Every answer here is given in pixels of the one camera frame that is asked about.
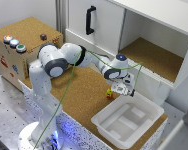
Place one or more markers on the white cabinet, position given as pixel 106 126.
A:
pixel 160 20

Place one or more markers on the wooden drawer box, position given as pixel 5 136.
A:
pixel 24 30

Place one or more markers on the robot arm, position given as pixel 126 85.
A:
pixel 47 96

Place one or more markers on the white sliding door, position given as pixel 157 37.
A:
pixel 107 20

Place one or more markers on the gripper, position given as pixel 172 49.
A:
pixel 122 86

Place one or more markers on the blue button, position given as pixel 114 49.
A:
pixel 14 43

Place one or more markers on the red button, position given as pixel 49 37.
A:
pixel 7 39

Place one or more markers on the purple block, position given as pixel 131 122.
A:
pixel 43 36

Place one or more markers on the green button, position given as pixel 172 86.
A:
pixel 21 48

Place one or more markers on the yellow block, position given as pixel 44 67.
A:
pixel 109 91

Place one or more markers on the white plastic box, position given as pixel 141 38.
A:
pixel 127 121

